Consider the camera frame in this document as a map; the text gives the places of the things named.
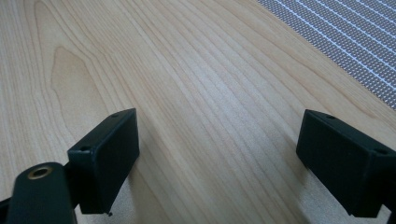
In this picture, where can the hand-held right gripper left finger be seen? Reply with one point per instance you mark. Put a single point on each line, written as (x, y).
(106, 161)

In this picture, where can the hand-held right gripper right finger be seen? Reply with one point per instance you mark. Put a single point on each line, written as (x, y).
(345, 161)

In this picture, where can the grey striped placemat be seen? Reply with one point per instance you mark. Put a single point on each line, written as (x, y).
(348, 34)

